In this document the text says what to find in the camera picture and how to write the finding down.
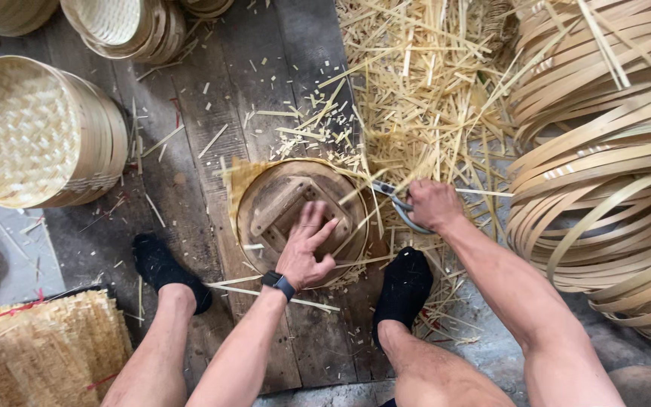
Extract person's left hand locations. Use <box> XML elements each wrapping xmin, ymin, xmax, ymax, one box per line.
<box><xmin>276</xmin><ymin>200</ymin><xmax>339</xmax><ymax>290</ymax></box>

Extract person's right hand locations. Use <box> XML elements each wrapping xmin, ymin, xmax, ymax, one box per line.
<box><xmin>406</xmin><ymin>179</ymin><xmax>465</xmax><ymax>234</ymax></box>

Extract grey metal scissors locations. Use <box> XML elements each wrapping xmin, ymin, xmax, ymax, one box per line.
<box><xmin>372</xmin><ymin>180</ymin><xmax>436</xmax><ymax>235</ymax></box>

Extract round wooden mould block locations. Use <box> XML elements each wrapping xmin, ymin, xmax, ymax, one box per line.
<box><xmin>237</xmin><ymin>160</ymin><xmax>369</xmax><ymax>289</ymax></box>

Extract person's right black sock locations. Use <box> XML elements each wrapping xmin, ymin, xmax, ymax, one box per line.
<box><xmin>372</xmin><ymin>246</ymin><xmax>434</xmax><ymax>349</ymax></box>

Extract person's black sock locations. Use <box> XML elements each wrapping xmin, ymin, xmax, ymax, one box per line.
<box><xmin>372</xmin><ymin>246</ymin><xmax>434</xmax><ymax>349</ymax></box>
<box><xmin>132</xmin><ymin>233</ymin><xmax>213</xmax><ymax>315</ymax></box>

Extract pile of bamboo strip offcuts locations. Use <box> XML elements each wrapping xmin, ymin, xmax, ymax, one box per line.
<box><xmin>246</xmin><ymin>0</ymin><xmax>521</xmax><ymax>346</ymax></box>

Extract black smartwatch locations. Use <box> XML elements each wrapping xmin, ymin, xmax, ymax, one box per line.
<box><xmin>261</xmin><ymin>270</ymin><xmax>297</xmax><ymax>303</ymax></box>

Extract person's right leg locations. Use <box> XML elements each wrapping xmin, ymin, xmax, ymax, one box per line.
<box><xmin>376</xmin><ymin>319</ymin><xmax>517</xmax><ymax>407</ymax></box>

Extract person's leg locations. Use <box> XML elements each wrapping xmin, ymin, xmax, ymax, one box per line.
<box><xmin>101</xmin><ymin>283</ymin><xmax>198</xmax><ymax>407</ymax></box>
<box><xmin>376</xmin><ymin>319</ymin><xmax>517</xmax><ymax>407</ymax></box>

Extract woven bamboo mat disc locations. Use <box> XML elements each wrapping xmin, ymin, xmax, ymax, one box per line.
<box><xmin>223</xmin><ymin>156</ymin><xmax>373</xmax><ymax>290</ymax></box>

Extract heap of bamboo strip hoops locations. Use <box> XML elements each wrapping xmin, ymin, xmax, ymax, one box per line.
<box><xmin>505</xmin><ymin>0</ymin><xmax>651</xmax><ymax>347</ymax></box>

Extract woven wicker basket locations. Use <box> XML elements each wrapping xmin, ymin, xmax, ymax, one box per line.
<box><xmin>479</xmin><ymin>0</ymin><xmax>521</xmax><ymax>53</ymax></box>

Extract wooden plank board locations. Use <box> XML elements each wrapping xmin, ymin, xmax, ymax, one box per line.
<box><xmin>43</xmin><ymin>0</ymin><xmax>397</xmax><ymax>395</ymax></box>

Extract person's left black sock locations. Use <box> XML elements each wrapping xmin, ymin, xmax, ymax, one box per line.
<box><xmin>132</xmin><ymin>233</ymin><xmax>213</xmax><ymax>315</ymax></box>

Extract stack of small bamboo rims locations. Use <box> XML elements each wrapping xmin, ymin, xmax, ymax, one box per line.
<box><xmin>180</xmin><ymin>0</ymin><xmax>235</xmax><ymax>19</ymax></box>

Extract brown round stone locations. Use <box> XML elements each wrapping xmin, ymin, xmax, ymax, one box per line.
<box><xmin>608</xmin><ymin>366</ymin><xmax>651</xmax><ymax>407</ymax></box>

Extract person's left leg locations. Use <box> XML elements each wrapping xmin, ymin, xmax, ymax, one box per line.
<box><xmin>101</xmin><ymin>283</ymin><xmax>198</xmax><ymax>407</ymax></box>

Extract stack of bamboo steamer trays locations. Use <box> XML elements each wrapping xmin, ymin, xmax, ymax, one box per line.
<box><xmin>60</xmin><ymin>0</ymin><xmax>186</xmax><ymax>64</ymax></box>

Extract stack of woven bamboo lids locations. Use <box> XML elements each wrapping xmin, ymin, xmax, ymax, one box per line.
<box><xmin>0</xmin><ymin>55</ymin><xmax>130</xmax><ymax>210</ymax></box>

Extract stack of square woven mats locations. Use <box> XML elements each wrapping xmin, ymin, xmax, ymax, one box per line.
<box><xmin>0</xmin><ymin>289</ymin><xmax>134</xmax><ymax>407</ymax></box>

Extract stack of bamboo steamer rims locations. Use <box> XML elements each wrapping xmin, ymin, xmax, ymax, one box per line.
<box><xmin>0</xmin><ymin>0</ymin><xmax>60</xmax><ymax>38</ymax></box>

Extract red string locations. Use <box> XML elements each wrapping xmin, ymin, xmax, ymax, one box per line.
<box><xmin>0</xmin><ymin>288</ymin><xmax>46</xmax><ymax>335</ymax></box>

